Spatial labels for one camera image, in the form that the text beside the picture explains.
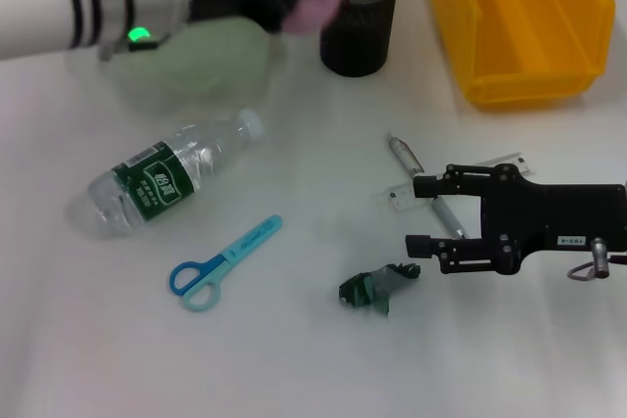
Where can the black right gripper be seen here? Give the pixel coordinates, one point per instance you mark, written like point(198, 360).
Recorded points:
point(563, 215)

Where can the green plastic wrapper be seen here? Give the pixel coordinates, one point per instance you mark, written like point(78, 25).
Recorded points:
point(374, 286)

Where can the blue and teal scissors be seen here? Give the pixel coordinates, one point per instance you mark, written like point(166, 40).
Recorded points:
point(230, 254)

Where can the clear bottle with green label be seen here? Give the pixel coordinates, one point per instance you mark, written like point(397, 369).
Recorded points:
point(161, 178)

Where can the transparent plastic ruler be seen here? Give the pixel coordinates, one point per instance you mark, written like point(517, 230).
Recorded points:
point(401, 198)

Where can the silver pen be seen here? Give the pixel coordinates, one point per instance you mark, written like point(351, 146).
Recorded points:
point(404, 153)

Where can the black mesh pen holder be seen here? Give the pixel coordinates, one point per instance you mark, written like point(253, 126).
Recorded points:
point(362, 31)

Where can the translucent green fruit bowl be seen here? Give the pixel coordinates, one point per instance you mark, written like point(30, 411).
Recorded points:
point(215, 60)

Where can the yellow plastic bin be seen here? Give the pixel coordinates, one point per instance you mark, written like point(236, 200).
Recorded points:
point(519, 26)

